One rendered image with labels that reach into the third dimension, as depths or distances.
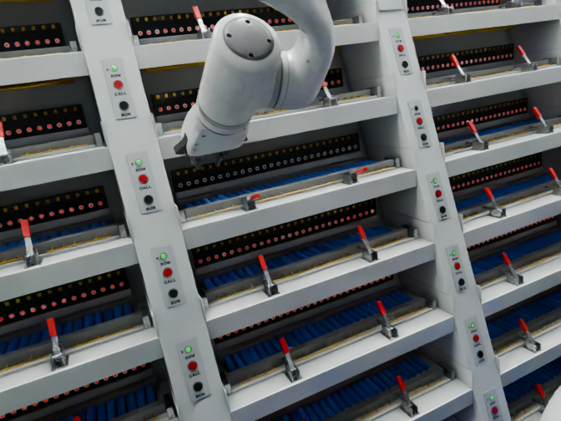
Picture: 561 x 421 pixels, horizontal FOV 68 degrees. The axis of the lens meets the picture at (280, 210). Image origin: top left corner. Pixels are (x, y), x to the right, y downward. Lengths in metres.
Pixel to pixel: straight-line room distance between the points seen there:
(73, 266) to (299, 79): 0.56
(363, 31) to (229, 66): 0.70
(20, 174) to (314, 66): 0.59
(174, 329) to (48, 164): 0.40
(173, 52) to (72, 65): 0.20
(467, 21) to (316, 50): 0.91
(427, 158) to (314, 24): 0.72
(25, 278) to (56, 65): 0.41
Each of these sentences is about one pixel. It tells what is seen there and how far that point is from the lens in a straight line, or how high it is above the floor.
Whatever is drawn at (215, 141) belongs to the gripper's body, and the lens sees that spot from 0.68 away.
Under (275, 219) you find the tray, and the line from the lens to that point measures 0.94.
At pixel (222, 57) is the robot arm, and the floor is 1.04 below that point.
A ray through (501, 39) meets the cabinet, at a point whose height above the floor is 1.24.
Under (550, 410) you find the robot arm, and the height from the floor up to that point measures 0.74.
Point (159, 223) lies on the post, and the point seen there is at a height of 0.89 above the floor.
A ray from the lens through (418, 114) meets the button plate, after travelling 1.17.
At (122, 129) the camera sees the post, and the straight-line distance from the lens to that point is 0.91.
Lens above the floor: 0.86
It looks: level
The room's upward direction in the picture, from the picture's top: 15 degrees counter-clockwise
